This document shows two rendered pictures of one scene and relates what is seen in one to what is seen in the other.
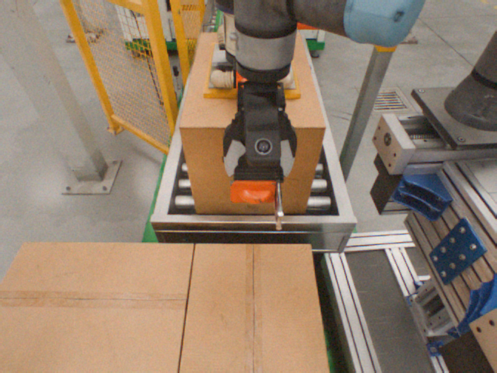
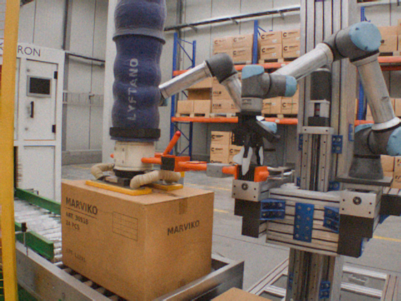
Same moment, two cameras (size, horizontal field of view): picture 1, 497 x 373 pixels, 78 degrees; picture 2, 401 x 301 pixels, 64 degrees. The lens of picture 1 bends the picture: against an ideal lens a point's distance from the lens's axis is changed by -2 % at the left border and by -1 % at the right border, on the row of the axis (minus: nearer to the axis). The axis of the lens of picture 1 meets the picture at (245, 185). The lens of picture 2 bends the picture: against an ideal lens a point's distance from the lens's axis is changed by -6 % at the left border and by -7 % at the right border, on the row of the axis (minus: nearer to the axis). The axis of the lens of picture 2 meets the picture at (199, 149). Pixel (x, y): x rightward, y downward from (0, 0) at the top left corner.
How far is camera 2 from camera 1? 103 cm
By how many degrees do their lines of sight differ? 63
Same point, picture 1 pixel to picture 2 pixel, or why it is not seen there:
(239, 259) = not seen: outside the picture
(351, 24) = (287, 88)
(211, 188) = (158, 268)
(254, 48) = (258, 101)
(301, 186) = (207, 246)
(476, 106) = (266, 160)
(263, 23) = (260, 93)
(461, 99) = not seen: hidden behind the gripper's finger
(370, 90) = not seen: hidden behind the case
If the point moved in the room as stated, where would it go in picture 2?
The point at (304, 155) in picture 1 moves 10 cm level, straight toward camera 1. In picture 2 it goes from (207, 217) to (222, 222)
